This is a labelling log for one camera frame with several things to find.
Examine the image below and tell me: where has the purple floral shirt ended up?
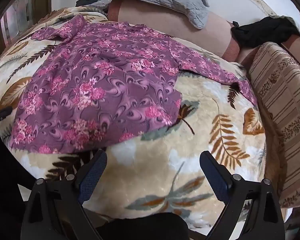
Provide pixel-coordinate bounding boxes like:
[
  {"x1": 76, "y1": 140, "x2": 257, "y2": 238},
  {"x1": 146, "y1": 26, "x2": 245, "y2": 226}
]
[{"x1": 9, "y1": 15, "x2": 256, "y2": 154}]

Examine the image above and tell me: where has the black garment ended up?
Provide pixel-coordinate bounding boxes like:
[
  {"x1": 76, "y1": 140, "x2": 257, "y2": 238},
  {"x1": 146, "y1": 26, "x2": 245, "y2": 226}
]
[{"x1": 231, "y1": 17, "x2": 300, "y2": 48}]

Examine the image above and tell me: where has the cream leaf-pattern fleece blanket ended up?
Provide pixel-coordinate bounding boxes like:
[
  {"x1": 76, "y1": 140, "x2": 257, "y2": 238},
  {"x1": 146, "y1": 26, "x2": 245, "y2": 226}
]
[{"x1": 0, "y1": 8, "x2": 266, "y2": 228}]

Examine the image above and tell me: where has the striped beige cushion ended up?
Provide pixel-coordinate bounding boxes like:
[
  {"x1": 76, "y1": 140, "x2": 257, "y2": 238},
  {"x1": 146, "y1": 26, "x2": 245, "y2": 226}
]
[{"x1": 249, "y1": 42, "x2": 300, "y2": 208}]

